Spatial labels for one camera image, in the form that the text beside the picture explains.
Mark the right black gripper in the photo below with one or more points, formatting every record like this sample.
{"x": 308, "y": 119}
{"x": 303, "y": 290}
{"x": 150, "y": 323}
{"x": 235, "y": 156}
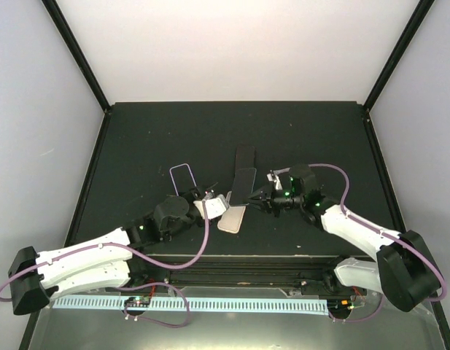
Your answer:
{"x": 262, "y": 195}

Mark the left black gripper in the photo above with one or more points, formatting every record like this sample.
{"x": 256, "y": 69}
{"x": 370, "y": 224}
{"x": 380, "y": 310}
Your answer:
{"x": 196, "y": 192}

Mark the lilac phone case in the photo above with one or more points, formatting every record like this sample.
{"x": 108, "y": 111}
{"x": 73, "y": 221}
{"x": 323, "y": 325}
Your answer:
{"x": 171, "y": 175}

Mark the teal phone case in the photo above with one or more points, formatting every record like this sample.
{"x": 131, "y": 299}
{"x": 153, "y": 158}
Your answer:
{"x": 242, "y": 188}

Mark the black phone case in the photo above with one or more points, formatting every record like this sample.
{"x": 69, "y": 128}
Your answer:
{"x": 245, "y": 156}

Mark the beige phone case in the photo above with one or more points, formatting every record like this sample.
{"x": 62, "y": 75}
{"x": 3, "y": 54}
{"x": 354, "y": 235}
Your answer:
{"x": 231, "y": 216}

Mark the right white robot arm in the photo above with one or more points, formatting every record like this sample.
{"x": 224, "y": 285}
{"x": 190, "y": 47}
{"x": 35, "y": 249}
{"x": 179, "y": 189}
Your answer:
{"x": 379, "y": 243}

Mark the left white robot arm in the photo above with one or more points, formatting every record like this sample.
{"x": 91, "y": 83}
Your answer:
{"x": 35, "y": 279}

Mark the right controller board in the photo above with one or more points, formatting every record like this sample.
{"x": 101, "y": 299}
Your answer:
{"x": 340, "y": 304}

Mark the controller board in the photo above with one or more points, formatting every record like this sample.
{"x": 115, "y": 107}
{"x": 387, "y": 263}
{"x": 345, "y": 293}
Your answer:
{"x": 340, "y": 304}
{"x": 137, "y": 302}

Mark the left controller board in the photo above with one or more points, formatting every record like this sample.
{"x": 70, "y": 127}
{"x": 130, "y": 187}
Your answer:
{"x": 137, "y": 302}

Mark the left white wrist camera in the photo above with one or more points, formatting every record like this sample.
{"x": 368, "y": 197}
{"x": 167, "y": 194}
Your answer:
{"x": 212, "y": 208}

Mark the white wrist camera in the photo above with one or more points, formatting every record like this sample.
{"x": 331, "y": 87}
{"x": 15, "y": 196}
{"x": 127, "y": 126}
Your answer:
{"x": 212, "y": 208}
{"x": 273, "y": 178}

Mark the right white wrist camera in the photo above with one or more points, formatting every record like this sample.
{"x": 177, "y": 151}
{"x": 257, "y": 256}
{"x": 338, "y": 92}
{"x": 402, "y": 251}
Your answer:
{"x": 273, "y": 178}

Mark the black front aluminium rail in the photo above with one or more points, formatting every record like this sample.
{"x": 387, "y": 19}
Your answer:
{"x": 224, "y": 270}

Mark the white slotted cable duct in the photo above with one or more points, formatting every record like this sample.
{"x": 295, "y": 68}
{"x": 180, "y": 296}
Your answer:
{"x": 198, "y": 304}

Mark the left black frame post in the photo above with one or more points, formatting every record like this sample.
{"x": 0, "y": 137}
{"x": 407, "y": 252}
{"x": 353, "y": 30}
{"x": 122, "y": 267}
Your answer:
{"x": 54, "y": 11}

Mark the black frame post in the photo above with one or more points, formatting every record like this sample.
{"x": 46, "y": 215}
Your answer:
{"x": 412, "y": 26}
{"x": 54, "y": 11}

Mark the right black frame post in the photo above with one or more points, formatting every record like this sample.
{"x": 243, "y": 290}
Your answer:
{"x": 412, "y": 26}

